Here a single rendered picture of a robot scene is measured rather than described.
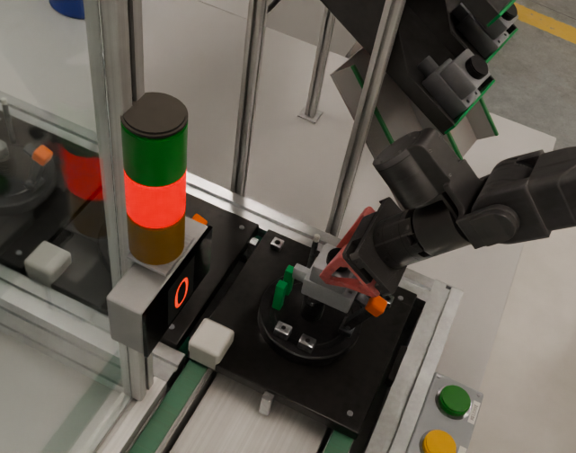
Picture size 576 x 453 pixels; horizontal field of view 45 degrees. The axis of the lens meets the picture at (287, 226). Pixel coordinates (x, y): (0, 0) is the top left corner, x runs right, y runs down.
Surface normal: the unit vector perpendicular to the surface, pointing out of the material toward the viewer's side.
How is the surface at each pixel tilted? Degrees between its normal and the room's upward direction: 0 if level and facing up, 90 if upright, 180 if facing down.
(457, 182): 36
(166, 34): 0
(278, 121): 0
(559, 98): 0
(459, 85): 89
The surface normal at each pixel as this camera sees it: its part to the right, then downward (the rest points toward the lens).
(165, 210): 0.43, 0.72
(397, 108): 0.66, -0.11
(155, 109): 0.13, -0.65
